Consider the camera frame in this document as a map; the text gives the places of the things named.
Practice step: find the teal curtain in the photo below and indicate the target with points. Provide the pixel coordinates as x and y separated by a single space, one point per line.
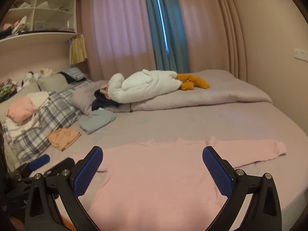
168 28

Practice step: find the folded pink garment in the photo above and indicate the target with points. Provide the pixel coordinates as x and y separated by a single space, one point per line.
20 112

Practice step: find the bed with grey sheet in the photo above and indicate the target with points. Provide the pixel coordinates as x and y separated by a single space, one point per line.
192 125

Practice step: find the white knit garment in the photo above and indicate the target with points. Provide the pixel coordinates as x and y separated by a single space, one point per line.
38 98

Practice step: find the white goose plush toy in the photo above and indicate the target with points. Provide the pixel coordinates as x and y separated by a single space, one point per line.
144 86

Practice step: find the white shelf unit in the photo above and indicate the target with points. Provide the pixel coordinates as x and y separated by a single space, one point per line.
48 35

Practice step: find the dark navy garment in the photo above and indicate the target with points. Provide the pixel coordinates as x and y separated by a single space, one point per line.
103 103

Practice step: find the black and white plush toy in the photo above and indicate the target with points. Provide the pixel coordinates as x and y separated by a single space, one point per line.
30 79

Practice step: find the orange garment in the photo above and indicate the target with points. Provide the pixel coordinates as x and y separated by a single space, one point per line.
63 138

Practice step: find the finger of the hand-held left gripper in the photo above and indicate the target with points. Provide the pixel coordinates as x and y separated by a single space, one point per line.
39 161
61 164

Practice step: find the blue striped pillow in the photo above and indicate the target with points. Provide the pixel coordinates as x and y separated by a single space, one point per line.
74 73

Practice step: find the plaid grey blanket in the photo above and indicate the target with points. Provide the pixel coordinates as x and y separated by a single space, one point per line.
55 110

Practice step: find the grey pillow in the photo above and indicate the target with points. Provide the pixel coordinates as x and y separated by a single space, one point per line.
53 81

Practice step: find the pile of clothes on shelf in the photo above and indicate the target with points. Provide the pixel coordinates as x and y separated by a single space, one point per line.
20 25

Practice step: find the cream plush toy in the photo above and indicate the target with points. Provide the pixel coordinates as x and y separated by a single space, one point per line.
47 72

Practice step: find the grey comforter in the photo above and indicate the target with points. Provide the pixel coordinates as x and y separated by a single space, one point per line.
216 91

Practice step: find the floral cloth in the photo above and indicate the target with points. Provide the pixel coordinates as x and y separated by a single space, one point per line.
8 89

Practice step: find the white striped garment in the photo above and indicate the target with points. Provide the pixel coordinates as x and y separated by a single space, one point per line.
19 130

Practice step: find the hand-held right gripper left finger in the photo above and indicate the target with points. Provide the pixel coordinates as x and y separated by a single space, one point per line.
87 170

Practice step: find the pink curtain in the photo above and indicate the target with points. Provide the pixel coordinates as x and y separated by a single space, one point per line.
204 28
115 28

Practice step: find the yellow pleated cloth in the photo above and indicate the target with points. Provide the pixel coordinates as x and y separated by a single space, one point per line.
78 50

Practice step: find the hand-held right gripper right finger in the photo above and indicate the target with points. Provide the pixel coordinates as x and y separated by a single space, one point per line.
217 173

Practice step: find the white wall socket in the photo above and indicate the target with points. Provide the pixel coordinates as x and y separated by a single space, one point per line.
300 54

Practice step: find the pink striped sweater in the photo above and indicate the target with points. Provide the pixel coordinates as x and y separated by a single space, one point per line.
154 185

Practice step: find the folded grey-blue garment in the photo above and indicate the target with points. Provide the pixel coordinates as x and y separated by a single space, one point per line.
97 122

